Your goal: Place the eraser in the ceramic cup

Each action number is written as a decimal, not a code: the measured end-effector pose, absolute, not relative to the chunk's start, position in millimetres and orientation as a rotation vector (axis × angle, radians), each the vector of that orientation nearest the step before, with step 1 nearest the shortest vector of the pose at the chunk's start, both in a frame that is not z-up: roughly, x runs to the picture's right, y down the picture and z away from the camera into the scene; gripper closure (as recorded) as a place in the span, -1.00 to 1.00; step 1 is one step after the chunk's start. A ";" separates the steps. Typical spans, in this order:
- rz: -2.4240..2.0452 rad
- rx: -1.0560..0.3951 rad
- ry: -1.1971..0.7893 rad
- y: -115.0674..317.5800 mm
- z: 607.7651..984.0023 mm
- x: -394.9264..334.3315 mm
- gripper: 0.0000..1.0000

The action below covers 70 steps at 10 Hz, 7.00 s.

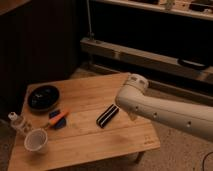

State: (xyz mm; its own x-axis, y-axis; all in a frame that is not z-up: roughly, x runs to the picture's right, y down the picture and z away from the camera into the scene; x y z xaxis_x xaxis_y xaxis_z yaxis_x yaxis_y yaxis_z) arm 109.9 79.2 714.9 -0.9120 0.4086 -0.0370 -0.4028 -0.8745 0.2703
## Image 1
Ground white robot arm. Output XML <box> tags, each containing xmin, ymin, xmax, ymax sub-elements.
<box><xmin>115</xmin><ymin>74</ymin><xmax>213</xmax><ymax>142</ymax></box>

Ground wooden low table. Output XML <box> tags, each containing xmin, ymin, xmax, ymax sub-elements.
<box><xmin>8</xmin><ymin>73</ymin><xmax>160</xmax><ymax>171</ymax></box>

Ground metal pole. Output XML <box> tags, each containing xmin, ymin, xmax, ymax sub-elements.
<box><xmin>86</xmin><ymin>0</ymin><xmax>94</xmax><ymax>40</ymax></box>

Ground blue block lower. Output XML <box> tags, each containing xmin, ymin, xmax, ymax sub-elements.
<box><xmin>54</xmin><ymin>118</ymin><xmax>66</xmax><ymax>129</ymax></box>

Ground blue block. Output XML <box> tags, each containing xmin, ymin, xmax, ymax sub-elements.
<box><xmin>49</xmin><ymin>110</ymin><xmax>60</xmax><ymax>119</ymax></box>
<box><xmin>54</xmin><ymin>118</ymin><xmax>66</xmax><ymax>129</ymax></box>

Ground long wooden shelf beam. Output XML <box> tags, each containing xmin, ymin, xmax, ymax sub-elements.
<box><xmin>80</xmin><ymin>37</ymin><xmax>213</xmax><ymax>85</ymax></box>

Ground blue block upper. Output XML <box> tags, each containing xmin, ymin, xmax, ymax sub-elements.
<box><xmin>49</xmin><ymin>110</ymin><xmax>60</xmax><ymax>119</ymax></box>

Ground black bowl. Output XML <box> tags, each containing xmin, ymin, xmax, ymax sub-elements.
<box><xmin>27</xmin><ymin>85</ymin><xmax>60</xmax><ymax>111</ymax></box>

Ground clear plastic bottle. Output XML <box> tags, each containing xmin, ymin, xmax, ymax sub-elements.
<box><xmin>8</xmin><ymin>112</ymin><xmax>33</xmax><ymax>136</ymax></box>

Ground orange handled tool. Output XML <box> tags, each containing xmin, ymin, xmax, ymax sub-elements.
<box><xmin>43</xmin><ymin>111</ymin><xmax>69</xmax><ymax>129</ymax></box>

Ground black handle on shelf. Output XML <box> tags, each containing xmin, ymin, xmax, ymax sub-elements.
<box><xmin>177</xmin><ymin>59</ymin><xmax>210</xmax><ymax>70</ymax></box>

